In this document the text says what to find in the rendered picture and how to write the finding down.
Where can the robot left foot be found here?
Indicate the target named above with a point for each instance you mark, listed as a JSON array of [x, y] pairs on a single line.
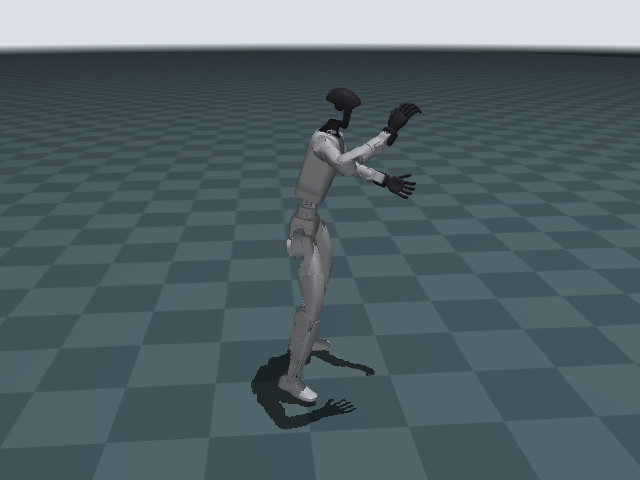
[[320, 345]]

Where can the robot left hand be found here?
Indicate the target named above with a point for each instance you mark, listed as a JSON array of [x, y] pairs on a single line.
[[396, 184]]

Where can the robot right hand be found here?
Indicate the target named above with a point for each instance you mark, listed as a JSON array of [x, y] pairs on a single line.
[[398, 118]]

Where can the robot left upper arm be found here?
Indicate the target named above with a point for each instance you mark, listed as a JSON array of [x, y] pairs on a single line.
[[345, 149]]

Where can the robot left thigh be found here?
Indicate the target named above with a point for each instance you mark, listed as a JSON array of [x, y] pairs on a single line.
[[323, 242]]

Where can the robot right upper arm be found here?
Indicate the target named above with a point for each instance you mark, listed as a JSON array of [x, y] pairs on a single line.
[[327, 152]]

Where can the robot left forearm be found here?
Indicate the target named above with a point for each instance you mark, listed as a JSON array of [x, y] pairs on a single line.
[[368, 174]]

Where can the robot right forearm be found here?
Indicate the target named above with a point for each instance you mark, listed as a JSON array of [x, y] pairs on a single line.
[[367, 151]]

